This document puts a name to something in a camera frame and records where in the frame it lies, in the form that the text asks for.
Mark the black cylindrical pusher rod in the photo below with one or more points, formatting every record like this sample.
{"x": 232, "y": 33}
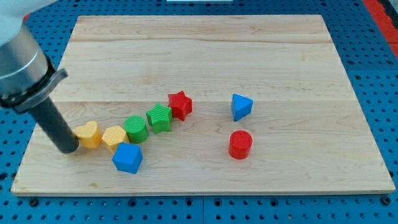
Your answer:
{"x": 52, "y": 122}

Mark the red star block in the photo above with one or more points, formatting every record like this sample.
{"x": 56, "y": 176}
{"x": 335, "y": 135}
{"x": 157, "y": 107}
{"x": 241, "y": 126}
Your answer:
{"x": 180, "y": 104}

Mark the yellow hexagon block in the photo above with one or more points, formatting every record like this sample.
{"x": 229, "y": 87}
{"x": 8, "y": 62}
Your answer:
{"x": 113, "y": 136}

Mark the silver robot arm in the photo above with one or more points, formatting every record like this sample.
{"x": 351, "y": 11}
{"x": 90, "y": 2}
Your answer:
{"x": 27, "y": 75}

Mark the green cylinder block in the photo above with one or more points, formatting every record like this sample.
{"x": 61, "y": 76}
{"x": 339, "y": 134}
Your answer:
{"x": 136, "y": 129}

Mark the red cylinder block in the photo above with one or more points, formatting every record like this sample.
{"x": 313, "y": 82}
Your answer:
{"x": 240, "y": 143}

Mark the green star block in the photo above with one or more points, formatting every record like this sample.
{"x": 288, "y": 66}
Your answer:
{"x": 160, "y": 118}

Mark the yellow heart block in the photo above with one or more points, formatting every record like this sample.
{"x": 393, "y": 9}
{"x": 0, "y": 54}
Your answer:
{"x": 89, "y": 134}

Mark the wooden board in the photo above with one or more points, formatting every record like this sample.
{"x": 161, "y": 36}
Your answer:
{"x": 310, "y": 136}

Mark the blue cube block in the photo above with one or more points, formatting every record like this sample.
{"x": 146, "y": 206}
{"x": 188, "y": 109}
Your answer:
{"x": 128, "y": 157}

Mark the red strip at corner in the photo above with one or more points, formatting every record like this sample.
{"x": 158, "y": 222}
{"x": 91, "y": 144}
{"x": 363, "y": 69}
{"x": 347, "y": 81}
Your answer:
{"x": 381, "y": 12}

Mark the blue triangle block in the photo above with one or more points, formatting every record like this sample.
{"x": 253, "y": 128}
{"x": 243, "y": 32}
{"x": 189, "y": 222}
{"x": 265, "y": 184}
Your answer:
{"x": 241, "y": 106}

